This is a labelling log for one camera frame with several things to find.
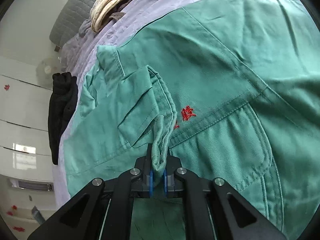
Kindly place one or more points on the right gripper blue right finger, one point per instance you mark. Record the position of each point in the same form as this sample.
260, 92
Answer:
172, 186

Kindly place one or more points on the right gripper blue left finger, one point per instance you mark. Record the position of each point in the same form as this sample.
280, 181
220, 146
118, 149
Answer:
147, 176

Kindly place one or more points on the green work jacket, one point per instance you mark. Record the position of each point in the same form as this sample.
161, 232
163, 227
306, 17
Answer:
289, 114

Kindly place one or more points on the black garment on bed edge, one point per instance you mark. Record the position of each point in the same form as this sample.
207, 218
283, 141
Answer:
62, 105

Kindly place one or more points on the white drawer cabinet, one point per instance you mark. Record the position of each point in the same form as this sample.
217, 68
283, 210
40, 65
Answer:
26, 162

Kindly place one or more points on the white floor fan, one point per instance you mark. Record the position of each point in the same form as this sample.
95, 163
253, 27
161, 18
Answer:
45, 71

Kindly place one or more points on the grey padded headboard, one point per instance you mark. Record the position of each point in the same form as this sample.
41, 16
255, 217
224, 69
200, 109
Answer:
69, 21

